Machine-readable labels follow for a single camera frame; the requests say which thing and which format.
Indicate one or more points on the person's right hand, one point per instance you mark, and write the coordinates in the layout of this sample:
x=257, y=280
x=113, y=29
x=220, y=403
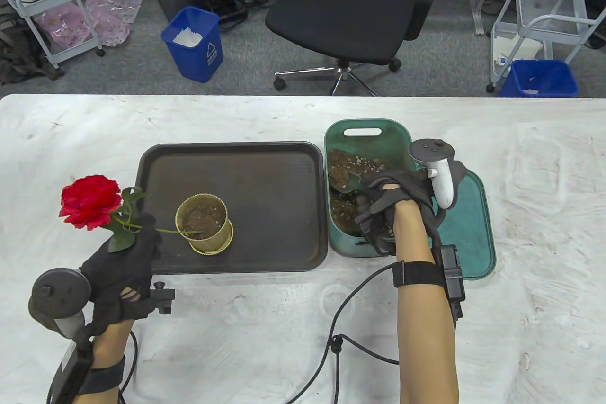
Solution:
x=402, y=186

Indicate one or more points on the person's left hand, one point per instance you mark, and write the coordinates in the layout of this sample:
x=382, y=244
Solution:
x=120, y=272

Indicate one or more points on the green garden trowel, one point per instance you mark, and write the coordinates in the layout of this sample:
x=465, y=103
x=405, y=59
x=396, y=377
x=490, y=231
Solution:
x=348, y=181

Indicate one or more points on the brown potting mix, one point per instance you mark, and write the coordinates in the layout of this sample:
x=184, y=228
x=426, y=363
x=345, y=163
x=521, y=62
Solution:
x=350, y=160
x=203, y=219

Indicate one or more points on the red artificial rose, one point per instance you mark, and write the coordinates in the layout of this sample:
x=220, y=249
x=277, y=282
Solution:
x=90, y=200

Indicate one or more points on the teal plastic bin lid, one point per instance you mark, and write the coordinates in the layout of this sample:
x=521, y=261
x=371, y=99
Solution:
x=473, y=224

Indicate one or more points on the person's right forearm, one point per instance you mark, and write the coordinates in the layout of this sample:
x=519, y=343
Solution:
x=426, y=337

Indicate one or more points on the dark grey handheld controller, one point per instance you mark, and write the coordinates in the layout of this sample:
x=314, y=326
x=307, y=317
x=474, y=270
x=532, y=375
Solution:
x=57, y=291

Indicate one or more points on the teal plastic storage bin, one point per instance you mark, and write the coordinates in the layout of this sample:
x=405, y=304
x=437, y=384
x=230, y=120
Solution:
x=341, y=139

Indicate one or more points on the gold ribbed flower pot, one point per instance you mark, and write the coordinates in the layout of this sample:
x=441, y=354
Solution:
x=208, y=245

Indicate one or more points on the dark brown plastic tray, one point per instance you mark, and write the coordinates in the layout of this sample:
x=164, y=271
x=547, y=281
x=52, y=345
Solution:
x=265, y=195

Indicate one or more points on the plain blue waste bin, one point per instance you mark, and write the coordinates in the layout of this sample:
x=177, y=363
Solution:
x=516, y=86

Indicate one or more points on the black office chair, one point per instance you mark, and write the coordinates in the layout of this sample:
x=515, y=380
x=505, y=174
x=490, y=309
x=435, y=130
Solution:
x=341, y=15

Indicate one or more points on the blue bin with white symbol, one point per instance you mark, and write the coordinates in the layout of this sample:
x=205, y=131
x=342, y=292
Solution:
x=194, y=63

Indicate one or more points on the dark backpack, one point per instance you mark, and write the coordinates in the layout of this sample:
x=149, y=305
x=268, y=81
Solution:
x=19, y=58

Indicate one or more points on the white crumpled paper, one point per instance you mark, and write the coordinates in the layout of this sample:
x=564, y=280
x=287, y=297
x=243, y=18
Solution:
x=187, y=37

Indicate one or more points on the pink plastic bag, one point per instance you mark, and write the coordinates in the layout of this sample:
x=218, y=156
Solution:
x=113, y=15
x=64, y=27

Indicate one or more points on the black mount bracket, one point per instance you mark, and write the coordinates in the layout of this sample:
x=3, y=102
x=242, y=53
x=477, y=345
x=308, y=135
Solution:
x=163, y=297

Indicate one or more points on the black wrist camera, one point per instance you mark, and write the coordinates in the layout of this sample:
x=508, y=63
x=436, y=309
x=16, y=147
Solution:
x=454, y=276

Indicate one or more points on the grey wrist camera with label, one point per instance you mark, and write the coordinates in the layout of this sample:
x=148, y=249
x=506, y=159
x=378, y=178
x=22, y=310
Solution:
x=68, y=375

